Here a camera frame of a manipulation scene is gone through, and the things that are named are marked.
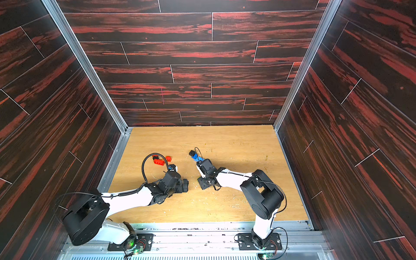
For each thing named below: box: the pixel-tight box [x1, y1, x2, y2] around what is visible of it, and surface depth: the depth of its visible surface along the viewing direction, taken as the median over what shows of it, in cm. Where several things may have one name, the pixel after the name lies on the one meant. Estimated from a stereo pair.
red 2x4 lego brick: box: [153, 158, 165, 166], surface depth 103 cm
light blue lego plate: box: [191, 153, 206, 162], surface depth 103 cm
